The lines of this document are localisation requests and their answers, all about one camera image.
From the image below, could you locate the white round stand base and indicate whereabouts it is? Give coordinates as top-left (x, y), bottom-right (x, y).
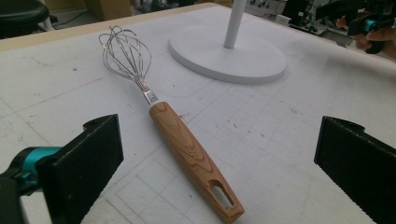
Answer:
top-left (167, 0), bottom-right (288, 85)

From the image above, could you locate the black office chair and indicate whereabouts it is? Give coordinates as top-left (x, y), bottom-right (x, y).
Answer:
top-left (0, 0), bottom-right (59, 39)

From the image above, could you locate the cardboard box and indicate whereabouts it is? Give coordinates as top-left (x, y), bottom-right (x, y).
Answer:
top-left (83, 0), bottom-right (133, 21)

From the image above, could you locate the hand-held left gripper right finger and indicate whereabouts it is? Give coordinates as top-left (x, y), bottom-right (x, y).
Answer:
top-left (313, 115), bottom-right (396, 224)

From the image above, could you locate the whisk with wooden handle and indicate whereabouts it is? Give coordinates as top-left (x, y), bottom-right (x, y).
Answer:
top-left (98, 25), bottom-right (246, 224)

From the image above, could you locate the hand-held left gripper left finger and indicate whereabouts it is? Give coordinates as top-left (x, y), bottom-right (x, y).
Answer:
top-left (36, 113), bottom-right (125, 224)

